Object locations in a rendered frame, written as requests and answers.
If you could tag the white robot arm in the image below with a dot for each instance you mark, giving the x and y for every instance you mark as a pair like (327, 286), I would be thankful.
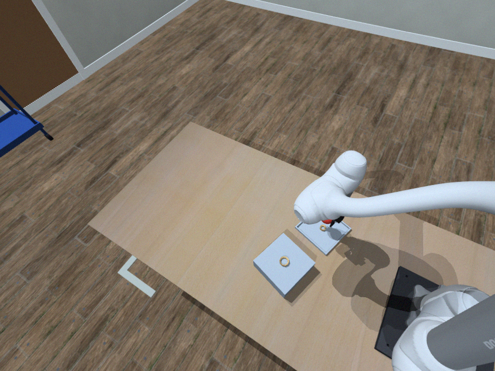
(460, 332)

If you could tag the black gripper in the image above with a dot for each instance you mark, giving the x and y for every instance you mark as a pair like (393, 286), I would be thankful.
(338, 220)

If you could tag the pale blue square tray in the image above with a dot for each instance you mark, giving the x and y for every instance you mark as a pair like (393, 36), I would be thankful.
(323, 236)

